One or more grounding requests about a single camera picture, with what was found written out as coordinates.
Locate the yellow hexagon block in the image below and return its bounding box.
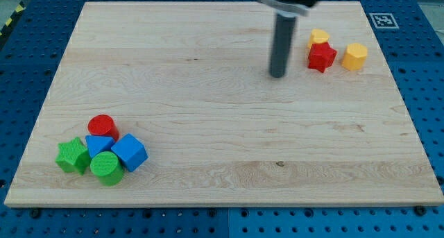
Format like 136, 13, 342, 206
341, 42, 368, 71

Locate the red star block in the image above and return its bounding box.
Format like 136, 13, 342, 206
308, 42, 337, 73

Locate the yellow heart block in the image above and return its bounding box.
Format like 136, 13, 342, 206
307, 28, 330, 49

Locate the green star block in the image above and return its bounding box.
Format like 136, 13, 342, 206
55, 137, 91, 175

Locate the wooden board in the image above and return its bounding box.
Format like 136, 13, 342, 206
5, 1, 443, 208

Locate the blue cube block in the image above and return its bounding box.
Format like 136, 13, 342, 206
111, 133, 148, 172

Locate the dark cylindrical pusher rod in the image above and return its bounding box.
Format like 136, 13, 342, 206
268, 13, 296, 78

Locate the red cylinder block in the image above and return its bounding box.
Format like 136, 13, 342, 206
87, 114, 120, 141

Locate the green cylinder block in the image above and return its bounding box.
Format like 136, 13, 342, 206
90, 151, 124, 186

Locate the blue triangle block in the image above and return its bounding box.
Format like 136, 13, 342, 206
85, 135, 115, 158

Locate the white fiducial marker tag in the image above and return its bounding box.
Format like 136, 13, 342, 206
369, 12, 399, 29

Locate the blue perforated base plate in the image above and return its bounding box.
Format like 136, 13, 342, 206
1, 0, 443, 237

